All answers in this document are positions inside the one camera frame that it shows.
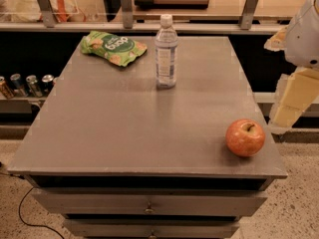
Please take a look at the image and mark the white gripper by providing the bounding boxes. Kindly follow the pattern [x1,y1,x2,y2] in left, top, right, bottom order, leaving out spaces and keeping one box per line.
[264,0,319,134]

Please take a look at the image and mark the clear plastic water bottle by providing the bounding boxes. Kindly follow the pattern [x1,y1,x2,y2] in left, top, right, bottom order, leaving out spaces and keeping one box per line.
[155,14,178,89]

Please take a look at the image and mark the red apple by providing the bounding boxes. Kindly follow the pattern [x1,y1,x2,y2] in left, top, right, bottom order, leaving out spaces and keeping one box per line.
[225,119,265,157]

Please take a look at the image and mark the green snack bag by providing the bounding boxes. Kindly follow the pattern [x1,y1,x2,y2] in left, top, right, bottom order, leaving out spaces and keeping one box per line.
[80,31,148,67]

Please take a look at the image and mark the grey drawer cabinet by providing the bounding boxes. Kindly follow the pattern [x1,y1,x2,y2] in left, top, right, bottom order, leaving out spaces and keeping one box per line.
[8,37,286,239]

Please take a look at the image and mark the upper drawer brass knob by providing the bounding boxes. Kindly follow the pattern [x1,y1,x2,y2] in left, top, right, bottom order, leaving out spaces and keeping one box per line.
[144,202,155,215]

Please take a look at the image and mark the drawer brass knob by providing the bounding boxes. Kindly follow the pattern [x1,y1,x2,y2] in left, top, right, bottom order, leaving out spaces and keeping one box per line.
[148,230,158,239]
[144,202,155,215]

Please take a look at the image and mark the lower drawer brass knob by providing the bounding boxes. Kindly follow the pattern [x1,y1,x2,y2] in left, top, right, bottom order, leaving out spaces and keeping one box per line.
[148,230,158,239]

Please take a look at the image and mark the dark silver drink can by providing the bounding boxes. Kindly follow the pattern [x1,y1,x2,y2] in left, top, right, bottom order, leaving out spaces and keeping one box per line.
[42,75,54,94]

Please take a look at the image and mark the clear plastic bag with orange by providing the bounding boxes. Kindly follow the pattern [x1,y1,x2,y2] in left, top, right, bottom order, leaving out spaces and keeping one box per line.
[9,0,88,23]

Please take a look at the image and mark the blue silver drink can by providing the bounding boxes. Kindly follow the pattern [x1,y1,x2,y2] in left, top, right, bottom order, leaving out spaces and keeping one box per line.
[10,74,28,97]

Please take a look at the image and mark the orange drink can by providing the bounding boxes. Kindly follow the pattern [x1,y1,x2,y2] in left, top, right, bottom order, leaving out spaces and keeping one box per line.
[0,76,15,99]

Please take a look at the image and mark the middle metal shelf bracket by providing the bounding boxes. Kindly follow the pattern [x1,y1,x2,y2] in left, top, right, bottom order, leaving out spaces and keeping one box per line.
[121,0,134,29]

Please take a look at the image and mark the left metal shelf bracket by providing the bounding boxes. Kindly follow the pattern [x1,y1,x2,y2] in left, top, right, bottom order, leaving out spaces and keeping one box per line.
[37,0,57,28]

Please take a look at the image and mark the black floor cable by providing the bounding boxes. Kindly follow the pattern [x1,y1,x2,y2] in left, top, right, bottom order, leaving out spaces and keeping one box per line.
[18,186,66,239]

